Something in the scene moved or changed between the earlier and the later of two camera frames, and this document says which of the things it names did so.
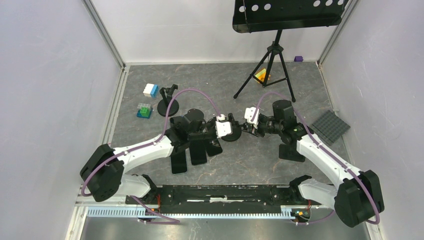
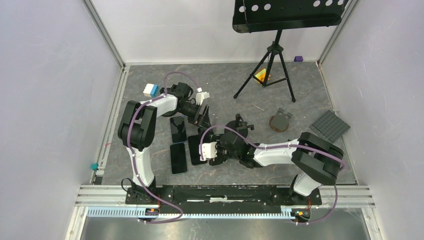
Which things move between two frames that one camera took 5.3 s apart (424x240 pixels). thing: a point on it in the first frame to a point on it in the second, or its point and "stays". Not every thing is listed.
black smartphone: x=198 y=152 stays
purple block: x=298 y=59 stays
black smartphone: x=178 y=163 stays
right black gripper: x=256 y=131 to x=219 y=159
